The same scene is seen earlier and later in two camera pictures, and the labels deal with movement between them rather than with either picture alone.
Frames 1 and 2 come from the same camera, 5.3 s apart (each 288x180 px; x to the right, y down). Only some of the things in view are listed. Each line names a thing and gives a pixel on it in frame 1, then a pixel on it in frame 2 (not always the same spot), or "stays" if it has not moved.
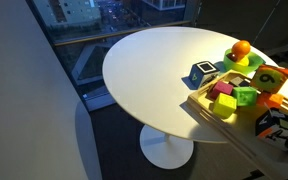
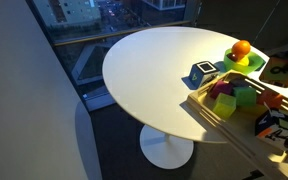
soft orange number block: [269, 78] -> [281, 71]
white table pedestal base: [164, 151] stays
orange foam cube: [269, 100] stays
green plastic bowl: [254, 64] stays
